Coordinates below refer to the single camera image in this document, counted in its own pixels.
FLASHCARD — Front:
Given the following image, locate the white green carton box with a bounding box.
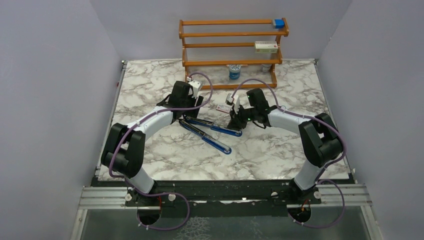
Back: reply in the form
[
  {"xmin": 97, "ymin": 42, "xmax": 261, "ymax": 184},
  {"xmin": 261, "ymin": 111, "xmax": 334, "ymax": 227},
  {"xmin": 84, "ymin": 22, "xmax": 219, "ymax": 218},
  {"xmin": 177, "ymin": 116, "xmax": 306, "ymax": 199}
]
[{"xmin": 254, "ymin": 41, "xmax": 279, "ymax": 54}]

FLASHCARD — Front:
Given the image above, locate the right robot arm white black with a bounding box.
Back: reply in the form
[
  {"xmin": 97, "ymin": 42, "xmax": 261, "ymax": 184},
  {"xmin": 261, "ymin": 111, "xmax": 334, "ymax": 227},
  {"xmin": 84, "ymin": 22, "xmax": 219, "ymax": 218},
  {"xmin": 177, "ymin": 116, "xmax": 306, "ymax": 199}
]
[{"xmin": 226, "ymin": 88, "xmax": 343, "ymax": 204}]

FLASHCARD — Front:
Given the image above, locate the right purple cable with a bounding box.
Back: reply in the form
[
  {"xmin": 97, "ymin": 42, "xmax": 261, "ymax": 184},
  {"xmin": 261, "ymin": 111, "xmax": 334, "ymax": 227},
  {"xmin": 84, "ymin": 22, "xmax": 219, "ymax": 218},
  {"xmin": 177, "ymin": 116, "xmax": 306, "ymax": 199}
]
[{"xmin": 230, "ymin": 78, "xmax": 348, "ymax": 229}]

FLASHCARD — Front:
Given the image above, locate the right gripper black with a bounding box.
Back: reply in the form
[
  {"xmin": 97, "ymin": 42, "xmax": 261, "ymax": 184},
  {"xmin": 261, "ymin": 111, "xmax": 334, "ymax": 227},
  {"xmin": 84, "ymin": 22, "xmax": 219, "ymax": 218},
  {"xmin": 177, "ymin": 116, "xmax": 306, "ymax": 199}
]
[{"xmin": 227, "ymin": 103, "xmax": 258, "ymax": 130}]

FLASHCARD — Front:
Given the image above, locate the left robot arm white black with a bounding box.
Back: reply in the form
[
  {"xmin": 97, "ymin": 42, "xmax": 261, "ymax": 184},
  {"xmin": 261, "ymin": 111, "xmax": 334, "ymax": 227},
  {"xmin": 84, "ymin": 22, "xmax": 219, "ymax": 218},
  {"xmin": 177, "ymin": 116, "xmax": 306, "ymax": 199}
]
[{"xmin": 100, "ymin": 80, "xmax": 204, "ymax": 206}]

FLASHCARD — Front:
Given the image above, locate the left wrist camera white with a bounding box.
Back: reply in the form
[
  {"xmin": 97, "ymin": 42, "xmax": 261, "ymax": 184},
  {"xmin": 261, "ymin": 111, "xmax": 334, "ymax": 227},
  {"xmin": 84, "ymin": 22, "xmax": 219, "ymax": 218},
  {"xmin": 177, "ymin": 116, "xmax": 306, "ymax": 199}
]
[{"xmin": 188, "ymin": 80, "xmax": 203, "ymax": 99}]

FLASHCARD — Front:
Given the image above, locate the purple cable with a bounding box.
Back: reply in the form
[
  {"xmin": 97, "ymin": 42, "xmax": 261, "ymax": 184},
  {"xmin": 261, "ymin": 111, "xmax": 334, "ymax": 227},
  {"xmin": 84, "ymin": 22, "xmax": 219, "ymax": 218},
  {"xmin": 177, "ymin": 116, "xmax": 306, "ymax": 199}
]
[
  {"xmin": 230, "ymin": 78, "xmax": 348, "ymax": 229},
  {"xmin": 108, "ymin": 72, "xmax": 215, "ymax": 232}
]

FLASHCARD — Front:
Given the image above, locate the orange wooden shelf rack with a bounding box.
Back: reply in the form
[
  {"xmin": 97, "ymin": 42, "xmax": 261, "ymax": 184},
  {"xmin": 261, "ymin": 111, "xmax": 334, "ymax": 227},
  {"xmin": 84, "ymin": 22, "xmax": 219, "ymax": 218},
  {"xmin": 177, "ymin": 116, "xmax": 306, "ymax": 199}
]
[{"xmin": 178, "ymin": 17, "xmax": 290, "ymax": 90}]

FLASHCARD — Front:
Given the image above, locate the blue stapler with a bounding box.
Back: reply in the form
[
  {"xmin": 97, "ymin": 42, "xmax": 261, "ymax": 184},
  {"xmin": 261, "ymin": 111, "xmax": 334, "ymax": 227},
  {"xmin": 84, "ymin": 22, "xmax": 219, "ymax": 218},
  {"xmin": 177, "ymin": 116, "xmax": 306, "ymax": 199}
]
[{"xmin": 178, "ymin": 115, "xmax": 243, "ymax": 156}]

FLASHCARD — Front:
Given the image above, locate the blue box on top shelf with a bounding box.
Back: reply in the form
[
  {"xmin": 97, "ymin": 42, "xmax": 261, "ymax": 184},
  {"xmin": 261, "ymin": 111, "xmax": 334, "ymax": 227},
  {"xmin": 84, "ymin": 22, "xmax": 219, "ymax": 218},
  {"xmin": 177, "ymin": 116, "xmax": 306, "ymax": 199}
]
[{"xmin": 272, "ymin": 19, "xmax": 286, "ymax": 29}]

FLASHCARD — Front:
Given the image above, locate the blue white cup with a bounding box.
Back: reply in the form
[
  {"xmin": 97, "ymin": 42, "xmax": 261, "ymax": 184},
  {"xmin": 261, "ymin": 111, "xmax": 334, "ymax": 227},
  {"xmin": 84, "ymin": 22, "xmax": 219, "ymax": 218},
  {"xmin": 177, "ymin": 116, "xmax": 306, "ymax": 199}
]
[{"xmin": 228, "ymin": 64, "xmax": 242, "ymax": 80}]

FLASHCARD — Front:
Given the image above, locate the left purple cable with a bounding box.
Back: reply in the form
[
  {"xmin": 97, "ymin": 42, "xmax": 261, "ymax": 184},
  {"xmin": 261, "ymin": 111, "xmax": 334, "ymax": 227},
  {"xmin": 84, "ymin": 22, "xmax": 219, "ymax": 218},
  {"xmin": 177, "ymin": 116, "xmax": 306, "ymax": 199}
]
[{"xmin": 108, "ymin": 72, "xmax": 215, "ymax": 232}]

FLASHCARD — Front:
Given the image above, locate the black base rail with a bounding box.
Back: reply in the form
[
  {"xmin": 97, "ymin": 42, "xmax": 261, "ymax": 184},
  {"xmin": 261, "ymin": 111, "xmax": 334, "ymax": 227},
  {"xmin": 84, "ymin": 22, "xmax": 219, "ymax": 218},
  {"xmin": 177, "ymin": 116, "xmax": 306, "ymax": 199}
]
[{"xmin": 78, "ymin": 180, "xmax": 373, "ymax": 219}]

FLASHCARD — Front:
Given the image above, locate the white small jar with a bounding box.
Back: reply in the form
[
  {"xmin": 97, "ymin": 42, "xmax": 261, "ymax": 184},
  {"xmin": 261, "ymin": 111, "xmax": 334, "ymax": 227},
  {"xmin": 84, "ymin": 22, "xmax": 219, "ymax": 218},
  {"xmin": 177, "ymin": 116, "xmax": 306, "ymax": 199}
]
[{"xmin": 261, "ymin": 64, "xmax": 272, "ymax": 73}]

